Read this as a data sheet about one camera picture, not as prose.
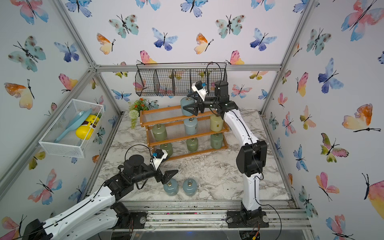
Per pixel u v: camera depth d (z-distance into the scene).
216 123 0.86
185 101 0.76
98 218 0.57
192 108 0.72
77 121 0.68
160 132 0.81
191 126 0.85
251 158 0.52
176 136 0.89
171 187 0.77
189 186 0.77
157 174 0.65
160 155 0.63
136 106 1.04
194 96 0.79
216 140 0.94
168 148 0.91
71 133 0.71
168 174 0.65
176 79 0.98
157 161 0.64
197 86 0.67
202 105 0.70
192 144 0.92
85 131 0.70
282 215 0.77
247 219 0.65
